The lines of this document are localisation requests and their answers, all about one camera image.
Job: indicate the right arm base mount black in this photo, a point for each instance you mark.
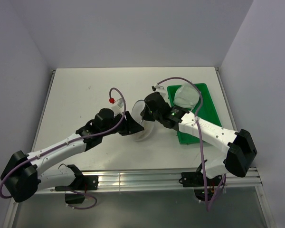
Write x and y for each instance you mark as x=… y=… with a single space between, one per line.
x=195 y=180

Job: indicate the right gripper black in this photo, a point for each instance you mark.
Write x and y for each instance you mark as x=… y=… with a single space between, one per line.
x=145 y=115

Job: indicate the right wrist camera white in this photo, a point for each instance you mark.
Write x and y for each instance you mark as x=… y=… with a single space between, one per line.
x=160 y=89

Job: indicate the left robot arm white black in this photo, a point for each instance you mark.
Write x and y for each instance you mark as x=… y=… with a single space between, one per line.
x=25 y=174

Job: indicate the green plastic tray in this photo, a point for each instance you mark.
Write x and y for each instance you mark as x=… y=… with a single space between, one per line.
x=207 y=112

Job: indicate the aluminium rail frame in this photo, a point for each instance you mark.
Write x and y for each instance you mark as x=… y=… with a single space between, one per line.
x=115 y=181

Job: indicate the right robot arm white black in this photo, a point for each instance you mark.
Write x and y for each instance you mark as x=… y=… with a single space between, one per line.
x=236 y=149

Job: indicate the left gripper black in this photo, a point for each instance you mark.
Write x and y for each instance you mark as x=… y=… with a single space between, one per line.
x=130 y=126

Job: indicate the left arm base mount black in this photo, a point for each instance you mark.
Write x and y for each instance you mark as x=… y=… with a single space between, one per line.
x=78 y=192

